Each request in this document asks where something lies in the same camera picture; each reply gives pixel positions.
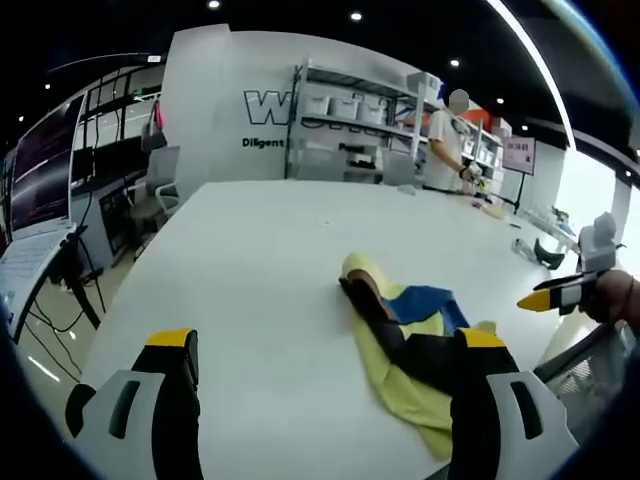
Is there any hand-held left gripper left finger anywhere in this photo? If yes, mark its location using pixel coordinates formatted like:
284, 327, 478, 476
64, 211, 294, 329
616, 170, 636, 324
64, 328, 204, 480

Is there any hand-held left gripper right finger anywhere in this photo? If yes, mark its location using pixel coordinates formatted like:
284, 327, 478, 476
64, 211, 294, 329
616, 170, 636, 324
449, 327, 581, 480

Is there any yellow blue black garment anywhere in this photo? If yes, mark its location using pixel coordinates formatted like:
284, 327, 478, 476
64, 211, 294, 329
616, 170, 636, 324
338, 251, 501, 460

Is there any black curved tool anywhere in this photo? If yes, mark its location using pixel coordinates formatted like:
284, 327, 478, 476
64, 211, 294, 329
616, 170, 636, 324
532, 237, 566, 270

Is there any small white device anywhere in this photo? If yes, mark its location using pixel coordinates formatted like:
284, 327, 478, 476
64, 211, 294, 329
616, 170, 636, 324
509, 238, 537, 260

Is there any grey mesh rack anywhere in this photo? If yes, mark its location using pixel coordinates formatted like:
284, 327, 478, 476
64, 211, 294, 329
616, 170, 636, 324
533, 319, 640, 444

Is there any grey office chair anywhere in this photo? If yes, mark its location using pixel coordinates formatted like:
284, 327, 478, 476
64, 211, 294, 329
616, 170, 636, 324
128, 144, 181, 239

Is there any open laptop on stand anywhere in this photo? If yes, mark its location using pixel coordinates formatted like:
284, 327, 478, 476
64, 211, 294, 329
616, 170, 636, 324
0, 94, 87, 344

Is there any black desk monitor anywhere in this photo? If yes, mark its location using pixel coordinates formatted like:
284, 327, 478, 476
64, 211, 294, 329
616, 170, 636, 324
71, 147, 96, 187

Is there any white metal shelving unit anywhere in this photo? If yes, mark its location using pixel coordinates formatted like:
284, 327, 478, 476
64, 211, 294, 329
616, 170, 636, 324
284, 63, 506, 187

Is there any hanging grey pink bag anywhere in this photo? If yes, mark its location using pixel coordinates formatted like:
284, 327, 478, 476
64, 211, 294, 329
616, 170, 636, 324
141, 99, 169, 152

